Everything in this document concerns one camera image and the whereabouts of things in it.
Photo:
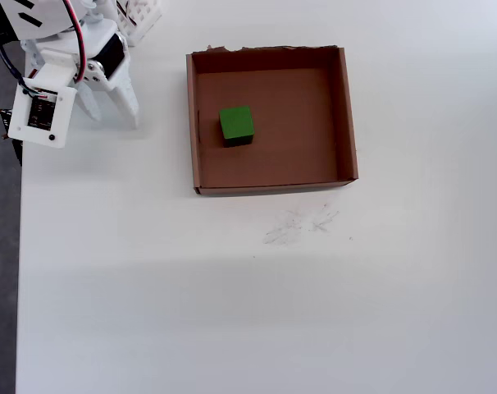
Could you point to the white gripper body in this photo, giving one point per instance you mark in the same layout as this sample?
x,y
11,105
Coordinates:
x,y
116,80

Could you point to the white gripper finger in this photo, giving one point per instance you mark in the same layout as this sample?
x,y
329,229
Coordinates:
x,y
90,100
127,94

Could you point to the green cube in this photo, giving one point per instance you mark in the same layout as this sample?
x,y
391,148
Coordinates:
x,y
236,123

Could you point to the brown cardboard box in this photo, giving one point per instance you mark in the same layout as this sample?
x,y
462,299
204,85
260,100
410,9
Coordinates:
x,y
293,123

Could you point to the black strip with screws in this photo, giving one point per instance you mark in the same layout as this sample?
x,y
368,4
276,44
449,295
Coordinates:
x,y
4,119

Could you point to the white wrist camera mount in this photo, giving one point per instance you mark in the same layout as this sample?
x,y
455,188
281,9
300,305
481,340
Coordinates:
x,y
60,119

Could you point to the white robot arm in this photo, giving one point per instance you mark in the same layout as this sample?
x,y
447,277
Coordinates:
x,y
47,16

